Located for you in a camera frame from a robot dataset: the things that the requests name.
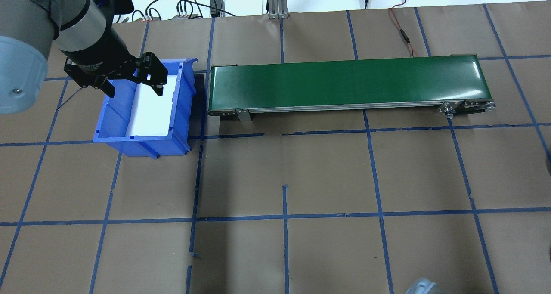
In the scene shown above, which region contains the blue plastic storage bin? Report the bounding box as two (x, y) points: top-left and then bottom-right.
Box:
(93, 57), (198, 159)

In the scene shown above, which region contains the black cable bundle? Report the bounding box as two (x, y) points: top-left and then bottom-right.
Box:
(131, 0), (237, 21)

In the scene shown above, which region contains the aluminium profile post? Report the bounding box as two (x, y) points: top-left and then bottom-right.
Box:
(266, 0), (290, 20)

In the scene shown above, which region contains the red black conveyor wire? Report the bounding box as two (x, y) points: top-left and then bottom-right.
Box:
(389, 0), (419, 59)

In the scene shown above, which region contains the white foam sheet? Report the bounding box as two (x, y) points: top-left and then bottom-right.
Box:
(126, 68), (180, 137)

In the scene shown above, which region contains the green conveyor belt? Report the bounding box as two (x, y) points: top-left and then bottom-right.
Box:
(207, 54), (497, 123)

